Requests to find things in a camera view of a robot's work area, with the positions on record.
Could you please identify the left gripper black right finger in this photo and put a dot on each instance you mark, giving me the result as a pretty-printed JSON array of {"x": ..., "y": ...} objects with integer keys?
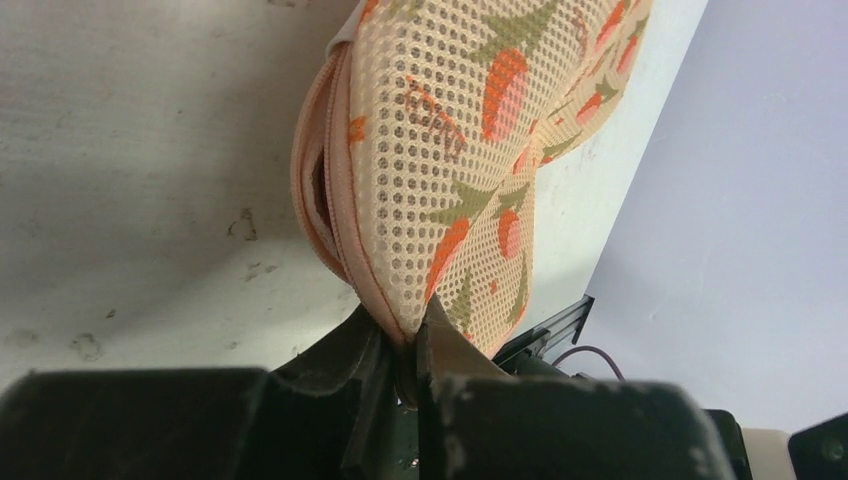
[{"x": 478, "y": 422}]

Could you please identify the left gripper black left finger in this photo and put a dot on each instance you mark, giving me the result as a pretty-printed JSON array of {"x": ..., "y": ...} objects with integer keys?
[{"x": 298, "y": 421}]

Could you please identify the floral padded bra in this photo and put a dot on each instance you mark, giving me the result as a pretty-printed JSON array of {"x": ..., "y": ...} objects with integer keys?
[{"x": 417, "y": 148}]

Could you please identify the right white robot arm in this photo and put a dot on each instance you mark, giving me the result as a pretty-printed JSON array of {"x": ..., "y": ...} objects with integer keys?
[{"x": 818, "y": 452}]

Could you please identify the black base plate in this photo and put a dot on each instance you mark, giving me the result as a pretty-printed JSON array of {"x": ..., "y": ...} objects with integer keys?
[{"x": 524, "y": 354}]

